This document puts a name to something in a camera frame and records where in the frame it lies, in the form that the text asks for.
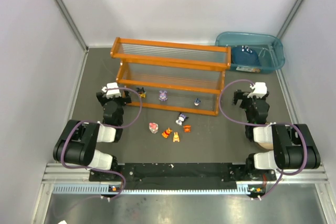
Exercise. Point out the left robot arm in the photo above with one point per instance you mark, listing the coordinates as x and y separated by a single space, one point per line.
78 144

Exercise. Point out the orange rabbit toy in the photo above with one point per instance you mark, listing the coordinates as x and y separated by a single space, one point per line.
176 137

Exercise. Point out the orange striped tiger toy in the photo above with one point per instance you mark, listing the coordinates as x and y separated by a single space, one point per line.
187 128

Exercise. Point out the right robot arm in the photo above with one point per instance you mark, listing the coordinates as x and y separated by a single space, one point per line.
285 149

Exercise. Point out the yellow bear toy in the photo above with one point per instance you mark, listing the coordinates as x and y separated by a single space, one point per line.
167 133

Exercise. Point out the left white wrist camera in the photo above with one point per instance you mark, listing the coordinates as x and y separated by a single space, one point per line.
111 90

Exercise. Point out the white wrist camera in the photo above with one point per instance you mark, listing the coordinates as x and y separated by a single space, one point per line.
111 90
258 90

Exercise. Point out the orange wooden shelf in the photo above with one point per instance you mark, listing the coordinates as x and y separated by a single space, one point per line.
174 66

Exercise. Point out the black white Kuromi toy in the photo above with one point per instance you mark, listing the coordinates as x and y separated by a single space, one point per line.
181 119

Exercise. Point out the purple bunny toy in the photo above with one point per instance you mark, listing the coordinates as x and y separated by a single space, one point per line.
163 95

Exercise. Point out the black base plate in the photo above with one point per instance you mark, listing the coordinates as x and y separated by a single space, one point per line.
190 175

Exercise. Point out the tan tape roll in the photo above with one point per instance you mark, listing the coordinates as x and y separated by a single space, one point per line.
263 136

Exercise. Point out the black and yellow toy figure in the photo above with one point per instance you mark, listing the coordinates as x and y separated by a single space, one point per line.
141 92

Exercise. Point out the dark blue cap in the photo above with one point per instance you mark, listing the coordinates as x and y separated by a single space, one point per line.
244 55

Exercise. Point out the teal plastic bin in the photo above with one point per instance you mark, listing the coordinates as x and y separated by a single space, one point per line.
268 47

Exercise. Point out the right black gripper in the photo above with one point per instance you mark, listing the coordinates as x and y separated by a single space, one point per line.
238 97

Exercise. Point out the blue donkey toy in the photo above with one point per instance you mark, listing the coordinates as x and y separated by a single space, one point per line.
197 102

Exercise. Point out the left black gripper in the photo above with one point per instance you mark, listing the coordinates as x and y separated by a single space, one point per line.
100 96

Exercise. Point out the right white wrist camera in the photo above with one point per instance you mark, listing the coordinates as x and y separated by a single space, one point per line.
258 90

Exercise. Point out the grey slotted cable duct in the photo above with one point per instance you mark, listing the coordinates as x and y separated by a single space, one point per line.
113 189

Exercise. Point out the pink heart flower toy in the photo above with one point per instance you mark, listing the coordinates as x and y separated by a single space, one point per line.
153 127

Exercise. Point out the aluminium frame rail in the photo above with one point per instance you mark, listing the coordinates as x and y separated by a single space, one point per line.
55 173

